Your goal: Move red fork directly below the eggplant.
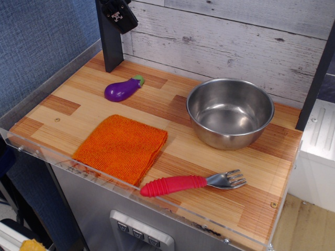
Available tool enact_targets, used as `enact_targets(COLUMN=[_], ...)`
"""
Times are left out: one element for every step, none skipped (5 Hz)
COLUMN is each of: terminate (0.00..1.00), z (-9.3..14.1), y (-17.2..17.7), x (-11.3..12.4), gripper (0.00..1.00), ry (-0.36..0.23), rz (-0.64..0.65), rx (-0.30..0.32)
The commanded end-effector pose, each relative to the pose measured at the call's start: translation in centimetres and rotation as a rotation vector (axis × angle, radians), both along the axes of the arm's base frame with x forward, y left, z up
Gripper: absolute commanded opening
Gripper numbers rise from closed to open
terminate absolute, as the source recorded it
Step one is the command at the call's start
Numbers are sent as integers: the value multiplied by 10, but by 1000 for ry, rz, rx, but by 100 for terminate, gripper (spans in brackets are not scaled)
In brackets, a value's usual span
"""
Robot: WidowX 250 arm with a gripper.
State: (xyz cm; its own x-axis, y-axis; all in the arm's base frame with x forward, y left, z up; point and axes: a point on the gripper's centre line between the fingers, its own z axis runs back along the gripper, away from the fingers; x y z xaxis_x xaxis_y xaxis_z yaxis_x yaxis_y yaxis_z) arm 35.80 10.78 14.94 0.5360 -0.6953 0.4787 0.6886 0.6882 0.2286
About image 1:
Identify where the dark grey right post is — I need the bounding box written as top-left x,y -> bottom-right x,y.
295,24 -> 334,131

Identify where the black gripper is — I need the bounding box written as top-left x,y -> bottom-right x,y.
100,0 -> 138,34

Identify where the orange folded cloth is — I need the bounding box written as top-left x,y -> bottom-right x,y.
72,115 -> 168,186

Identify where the stainless steel bowl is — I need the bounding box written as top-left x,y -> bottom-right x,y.
186,78 -> 275,150

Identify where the dark grey post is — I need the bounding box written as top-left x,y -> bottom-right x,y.
295,24 -> 334,131
95,0 -> 124,73

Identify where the white ribbed side unit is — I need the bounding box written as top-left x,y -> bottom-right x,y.
288,99 -> 334,212

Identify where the clear acrylic guard rail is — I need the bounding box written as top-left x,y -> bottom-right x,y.
0,127 -> 274,251

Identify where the yellow object bottom left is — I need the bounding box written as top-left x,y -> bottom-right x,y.
19,239 -> 46,251

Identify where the purple toy eggplant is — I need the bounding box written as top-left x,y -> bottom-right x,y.
104,75 -> 145,102

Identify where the red handled metal fork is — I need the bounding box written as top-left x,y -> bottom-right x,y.
140,169 -> 247,197

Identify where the dark grey left post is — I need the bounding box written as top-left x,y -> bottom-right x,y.
95,0 -> 124,73

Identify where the silver button control panel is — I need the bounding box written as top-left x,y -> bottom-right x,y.
109,210 -> 175,250

